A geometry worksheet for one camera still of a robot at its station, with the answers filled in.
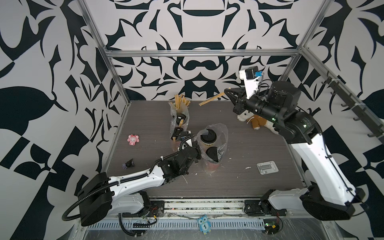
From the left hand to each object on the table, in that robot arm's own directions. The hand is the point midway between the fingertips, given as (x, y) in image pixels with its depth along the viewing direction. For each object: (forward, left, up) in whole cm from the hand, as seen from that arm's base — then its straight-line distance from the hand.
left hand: (196, 140), depth 77 cm
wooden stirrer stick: (+11, +8, +1) cm, 13 cm away
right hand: (+2, -10, +32) cm, 33 cm away
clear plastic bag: (+8, +12, +3) cm, 15 cm away
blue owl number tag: (-35, -2, -17) cm, 39 cm away
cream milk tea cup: (+1, -7, -2) cm, 7 cm away
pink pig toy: (+11, +39, -16) cm, 44 cm away
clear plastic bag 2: (-2, -12, +2) cm, 13 cm away
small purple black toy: (-4, +39, -17) cm, 43 cm away
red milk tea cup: (+17, +9, -1) cm, 19 cm away
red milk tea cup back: (-9, -7, 0) cm, 12 cm away
